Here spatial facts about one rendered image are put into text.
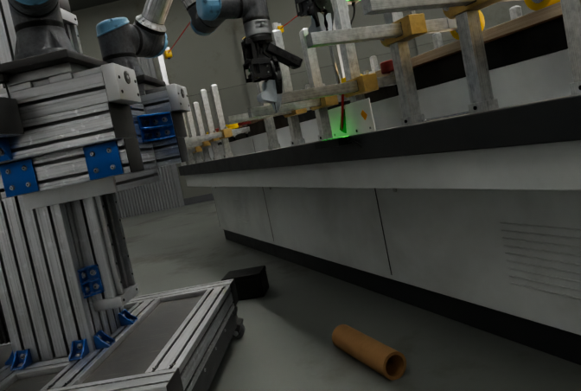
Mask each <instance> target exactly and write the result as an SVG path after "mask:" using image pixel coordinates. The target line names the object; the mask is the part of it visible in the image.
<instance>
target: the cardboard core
mask: <svg viewBox="0 0 581 391"><path fill-rule="evenodd" d="M332 341H333V344H334V345H335V346H336V347H337V348H339V349H341V350H343V351H344V352H346V353H347V354H349V355H351V356H352V357H354V358H355V359H357V360H358V361H360V362H362V363H364V364H365V365H367V366H368V367H369V368H371V369H373V370H375V371H376V372H378V373H380V374H381V375H383V376H385V377H386V378H387V379H389V380H393V381H394V380H397V379H399V378H400V377H401V376H402V375H403V374H404V373H405V369H406V359H405V356H404V355H403V354H402V353H400V352H398V351H397V350H395V349H393V348H391V347H389V346H387V345H385V344H384V343H381V342H379V341H377V340H375V339H373V338H371V337H369V336H367V335H365V334H363V333H361V332H360V331H358V330H356V329H354V328H352V327H350V326H348V325H346V324H340V325H338V326H337V327H336V328H335V329H334V331H333V334H332Z"/></svg>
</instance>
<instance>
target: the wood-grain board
mask: <svg viewBox="0 0 581 391"><path fill-rule="evenodd" d="M562 16H563V14H562V9H561V3H560V2H558V3H555V4H552V5H549V6H547V7H545V8H543V9H540V10H536V11H534V12H531V13H529V14H526V15H524V16H520V17H517V18H515V19H513V20H511V21H508V22H505V23H502V24H499V25H497V26H494V27H492V28H490V29H485V30H483V31H482V36H483V41H484V43H487V42H491V41H494V40H497V39H499V38H502V37H504V36H507V35H512V34H514V33H517V32H520V31H522V30H524V29H529V28H531V27H534V26H537V25H540V24H542V23H544V22H549V21H551V20H554V19H557V18H560V17H562ZM459 52H462V50H461V46H460V41H459V40H458V41H455V42H452V43H449V44H447V45H444V46H442V47H440V48H435V49H433V50H431V51H428V52H426V53H423V54H420V55H417V56H415V57H412V58H411V60H412V68H415V67H419V66H422V65H424V64H427V63H429V62H432V61H436V60H439V59H442V58H444V57H447V56H450V55H452V54H456V53H459ZM371 74H376V76H377V77H383V76H388V75H389V74H382V73H381V70H378V71H376V72H373V73H371ZM262 120H264V119H257V120H252V121H251V122H252V124H254V123H257V122H259V121H262ZM249 125H251V124H249Z"/></svg>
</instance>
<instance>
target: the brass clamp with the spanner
mask: <svg viewBox="0 0 581 391"><path fill-rule="evenodd" d="M356 80H357V85H358V90H359V91H356V92H353V93H345V94H344V96H345V97H346V98H349V97H352V96H355V95H360V94H365V93H370V92H372V91H376V90H379V85H378V81H377V76H376V74H364V75H361V76H359V77H356V78H354V79H352V80H348V81H345V82H350V81H356ZM345 82H343V83H345Z"/></svg>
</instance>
